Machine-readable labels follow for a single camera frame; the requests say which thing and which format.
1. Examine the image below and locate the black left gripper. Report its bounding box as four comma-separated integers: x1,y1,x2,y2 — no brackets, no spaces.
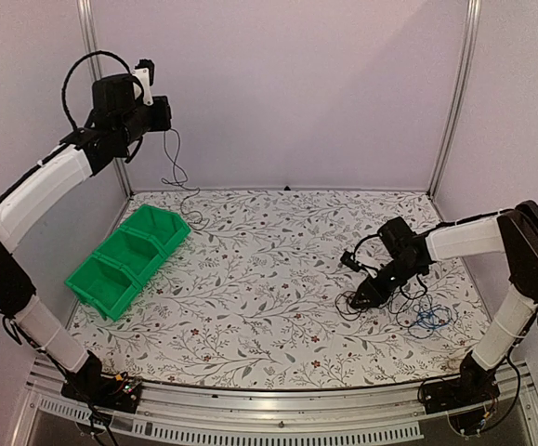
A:
116,95,172,147

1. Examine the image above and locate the green plastic bin middle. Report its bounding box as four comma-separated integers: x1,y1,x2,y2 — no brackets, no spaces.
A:
94,230,164,285

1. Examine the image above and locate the aluminium frame rear bottom rail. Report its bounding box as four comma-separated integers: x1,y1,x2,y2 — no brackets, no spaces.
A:
132,186,429,195

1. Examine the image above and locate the green plastic bin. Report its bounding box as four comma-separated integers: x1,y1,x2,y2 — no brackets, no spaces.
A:
94,230,164,285
65,255,141,321
120,204,190,256

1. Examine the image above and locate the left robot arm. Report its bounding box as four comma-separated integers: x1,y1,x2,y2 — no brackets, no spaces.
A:
0,68,171,404

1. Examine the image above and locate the blue cable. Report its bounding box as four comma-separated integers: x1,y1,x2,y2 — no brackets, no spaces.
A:
406,299,455,339

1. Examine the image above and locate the green plastic bin far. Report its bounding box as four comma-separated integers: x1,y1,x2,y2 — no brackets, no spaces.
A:
120,204,190,256

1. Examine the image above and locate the aluminium frame right rear post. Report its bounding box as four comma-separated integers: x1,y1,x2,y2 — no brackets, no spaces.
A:
427,0,482,201

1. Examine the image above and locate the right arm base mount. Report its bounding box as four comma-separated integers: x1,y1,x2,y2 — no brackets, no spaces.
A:
417,377,500,437

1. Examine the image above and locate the green plastic bin near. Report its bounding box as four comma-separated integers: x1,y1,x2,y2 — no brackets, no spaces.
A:
65,255,141,321

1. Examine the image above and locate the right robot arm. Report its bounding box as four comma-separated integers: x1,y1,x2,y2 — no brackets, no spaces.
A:
348,200,538,413

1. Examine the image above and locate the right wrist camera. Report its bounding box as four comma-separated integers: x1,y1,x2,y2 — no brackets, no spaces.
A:
340,251,365,272

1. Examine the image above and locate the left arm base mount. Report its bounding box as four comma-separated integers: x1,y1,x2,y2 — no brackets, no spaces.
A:
61,373,143,413

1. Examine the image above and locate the black cable tangle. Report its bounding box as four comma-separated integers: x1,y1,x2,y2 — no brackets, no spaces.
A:
334,273,430,326

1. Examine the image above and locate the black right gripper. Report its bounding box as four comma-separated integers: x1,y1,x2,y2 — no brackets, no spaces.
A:
351,256,424,308

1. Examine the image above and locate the aluminium front rail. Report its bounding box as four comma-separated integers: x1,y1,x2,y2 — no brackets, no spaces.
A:
11,360,538,445

